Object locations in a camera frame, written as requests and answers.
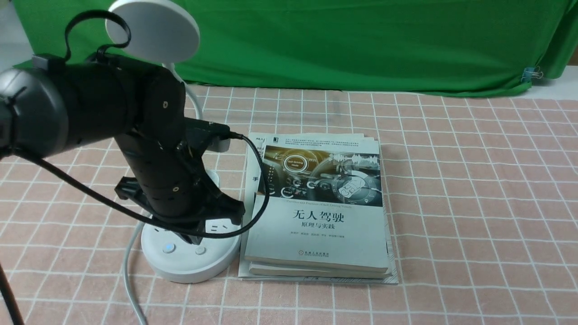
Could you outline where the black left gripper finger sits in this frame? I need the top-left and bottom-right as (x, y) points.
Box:
(174, 226), (209, 246)

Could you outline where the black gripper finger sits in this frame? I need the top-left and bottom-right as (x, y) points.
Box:
(114, 177), (150, 208)

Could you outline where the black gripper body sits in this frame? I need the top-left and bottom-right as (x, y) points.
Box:
(115, 133), (245, 231)

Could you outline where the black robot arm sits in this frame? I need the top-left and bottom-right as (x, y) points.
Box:
(1, 54), (245, 244)

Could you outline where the bottom book in stack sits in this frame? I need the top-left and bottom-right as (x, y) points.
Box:
(238, 132), (399, 285)

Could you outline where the top white self-driving book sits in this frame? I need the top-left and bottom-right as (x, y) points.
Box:
(244, 134), (389, 273)

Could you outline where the green backdrop cloth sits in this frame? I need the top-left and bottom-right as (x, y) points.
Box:
(13, 0), (577, 98)

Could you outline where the blue binder clip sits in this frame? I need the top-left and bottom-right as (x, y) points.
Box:
(520, 66), (544, 83)

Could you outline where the white lamp power cord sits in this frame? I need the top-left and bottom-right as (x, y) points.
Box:
(123, 221), (149, 325)

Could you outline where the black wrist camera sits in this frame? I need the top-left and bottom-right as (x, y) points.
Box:
(185, 117), (231, 156)

